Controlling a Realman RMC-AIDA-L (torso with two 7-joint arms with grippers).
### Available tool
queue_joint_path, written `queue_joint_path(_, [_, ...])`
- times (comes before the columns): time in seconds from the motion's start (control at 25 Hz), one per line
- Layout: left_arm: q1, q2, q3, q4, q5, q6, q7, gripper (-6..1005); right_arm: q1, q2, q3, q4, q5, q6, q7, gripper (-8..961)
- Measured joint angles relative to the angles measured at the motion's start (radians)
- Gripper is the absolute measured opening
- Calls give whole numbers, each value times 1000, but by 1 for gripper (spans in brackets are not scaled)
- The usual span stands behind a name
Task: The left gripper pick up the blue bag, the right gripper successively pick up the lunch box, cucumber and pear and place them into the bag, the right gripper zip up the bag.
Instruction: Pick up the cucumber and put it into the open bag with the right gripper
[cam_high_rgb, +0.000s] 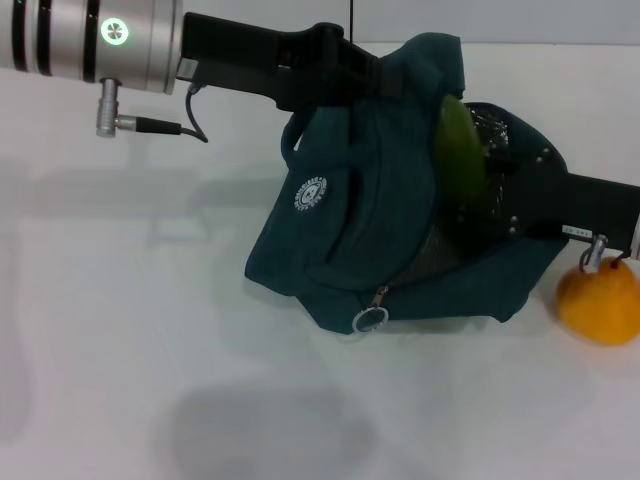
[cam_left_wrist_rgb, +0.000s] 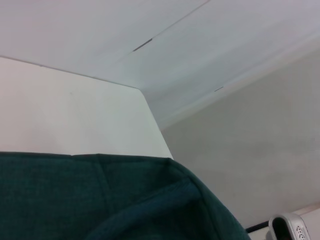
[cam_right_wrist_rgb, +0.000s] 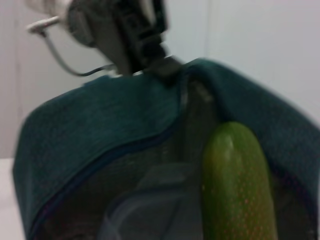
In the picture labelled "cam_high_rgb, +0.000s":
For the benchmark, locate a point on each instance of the teal fabric lunch bag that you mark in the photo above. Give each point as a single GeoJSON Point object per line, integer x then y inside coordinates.
{"type": "Point", "coordinates": [360, 225]}

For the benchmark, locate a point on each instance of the green cucumber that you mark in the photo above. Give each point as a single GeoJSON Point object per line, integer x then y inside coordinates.
{"type": "Point", "coordinates": [460, 150]}

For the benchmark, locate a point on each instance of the orange pear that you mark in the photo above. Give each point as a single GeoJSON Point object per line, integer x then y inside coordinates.
{"type": "Point", "coordinates": [605, 305]}

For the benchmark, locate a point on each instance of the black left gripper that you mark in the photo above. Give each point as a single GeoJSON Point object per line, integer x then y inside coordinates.
{"type": "Point", "coordinates": [260, 60]}

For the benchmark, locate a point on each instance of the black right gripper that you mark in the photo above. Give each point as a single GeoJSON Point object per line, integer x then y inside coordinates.
{"type": "Point", "coordinates": [565, 205]}

